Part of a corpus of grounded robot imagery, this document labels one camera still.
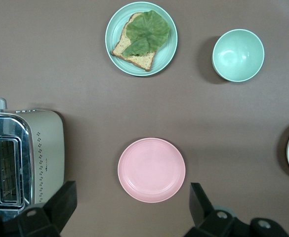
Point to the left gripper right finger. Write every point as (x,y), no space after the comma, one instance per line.
(203,214)

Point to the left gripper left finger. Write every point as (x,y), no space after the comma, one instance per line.
(60,207)

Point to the pink plate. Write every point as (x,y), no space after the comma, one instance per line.
(151,170)

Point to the beige and chrome toaster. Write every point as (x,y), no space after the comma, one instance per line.
(48,148)

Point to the light green plate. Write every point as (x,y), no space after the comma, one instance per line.
(164,59)

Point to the light green bowl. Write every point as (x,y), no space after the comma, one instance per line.
(238,55)

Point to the brown bread slice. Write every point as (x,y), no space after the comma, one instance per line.
(141,62)

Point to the green lettuce leaf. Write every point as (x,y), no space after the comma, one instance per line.
(149,29)

